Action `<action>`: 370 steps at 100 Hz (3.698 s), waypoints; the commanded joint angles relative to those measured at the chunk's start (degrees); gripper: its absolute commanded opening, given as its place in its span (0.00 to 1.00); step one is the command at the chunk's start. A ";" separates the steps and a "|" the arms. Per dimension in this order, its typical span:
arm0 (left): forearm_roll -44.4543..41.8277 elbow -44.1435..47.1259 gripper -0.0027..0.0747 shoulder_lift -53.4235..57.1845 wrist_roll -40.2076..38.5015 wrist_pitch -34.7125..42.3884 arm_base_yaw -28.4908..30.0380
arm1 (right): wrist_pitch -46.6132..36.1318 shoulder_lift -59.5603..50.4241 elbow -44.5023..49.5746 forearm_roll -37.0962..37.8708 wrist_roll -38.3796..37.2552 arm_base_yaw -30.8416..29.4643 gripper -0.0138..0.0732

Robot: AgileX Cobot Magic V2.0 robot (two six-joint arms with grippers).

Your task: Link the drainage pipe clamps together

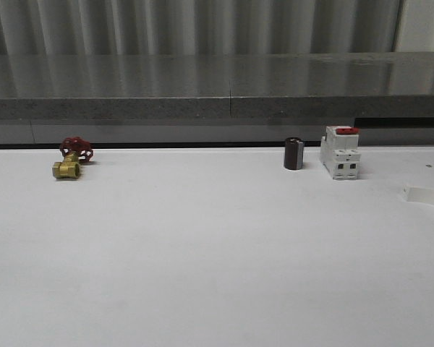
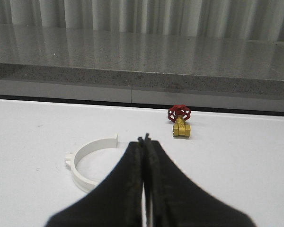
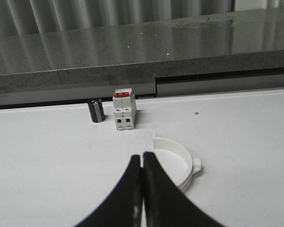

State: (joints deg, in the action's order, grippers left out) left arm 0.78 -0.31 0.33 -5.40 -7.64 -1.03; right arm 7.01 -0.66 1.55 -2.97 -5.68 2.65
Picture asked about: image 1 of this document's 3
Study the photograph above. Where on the white half-ring pipe clamp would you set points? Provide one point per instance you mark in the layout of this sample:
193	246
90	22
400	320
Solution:
418	194

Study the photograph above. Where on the dark brown cylindrical capacitor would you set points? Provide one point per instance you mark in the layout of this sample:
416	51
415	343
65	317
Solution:
293	153

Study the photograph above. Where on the brass valve red handwheel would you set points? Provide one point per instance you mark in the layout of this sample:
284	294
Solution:
75	151

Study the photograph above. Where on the grey stone counter ledge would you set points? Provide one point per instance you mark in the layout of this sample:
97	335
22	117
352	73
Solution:
302	88

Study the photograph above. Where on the white circuit breaker red switch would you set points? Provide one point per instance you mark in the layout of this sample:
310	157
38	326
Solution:
339	152

